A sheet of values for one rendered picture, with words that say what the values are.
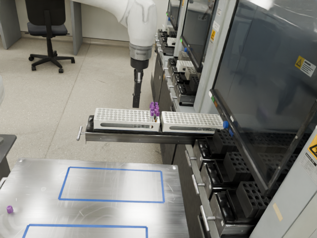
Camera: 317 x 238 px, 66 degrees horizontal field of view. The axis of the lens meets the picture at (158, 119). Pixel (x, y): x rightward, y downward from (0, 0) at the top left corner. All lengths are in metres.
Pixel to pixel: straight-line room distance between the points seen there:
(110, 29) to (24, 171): 3.86
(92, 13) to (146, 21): 3.69
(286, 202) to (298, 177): 0.09
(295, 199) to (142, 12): 0.74
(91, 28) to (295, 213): 4.31
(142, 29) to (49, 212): 0.67
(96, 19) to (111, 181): 3.91
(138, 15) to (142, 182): 0.59
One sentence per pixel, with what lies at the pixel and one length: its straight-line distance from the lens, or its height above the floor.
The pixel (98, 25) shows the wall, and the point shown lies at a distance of 4.63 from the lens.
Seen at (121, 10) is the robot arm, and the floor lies 1.30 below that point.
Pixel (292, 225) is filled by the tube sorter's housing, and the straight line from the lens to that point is 0.76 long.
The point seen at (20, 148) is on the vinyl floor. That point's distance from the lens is 2.38.
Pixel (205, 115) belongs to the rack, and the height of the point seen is 0.86.
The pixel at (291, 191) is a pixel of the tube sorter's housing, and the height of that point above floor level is 1.05.
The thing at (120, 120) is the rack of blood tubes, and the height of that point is 0.87.
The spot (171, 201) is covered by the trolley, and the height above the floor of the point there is 0.82.
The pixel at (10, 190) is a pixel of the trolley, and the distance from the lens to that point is 0.95.
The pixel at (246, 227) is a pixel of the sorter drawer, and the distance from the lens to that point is 0.94.
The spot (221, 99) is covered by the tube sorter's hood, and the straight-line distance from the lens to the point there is 1.11.
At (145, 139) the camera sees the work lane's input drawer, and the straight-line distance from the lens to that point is 1.16.
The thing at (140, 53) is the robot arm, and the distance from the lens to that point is 0.97.
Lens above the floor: 1.51
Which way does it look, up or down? 34 degrees down
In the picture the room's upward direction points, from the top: 9 degrees clockwise
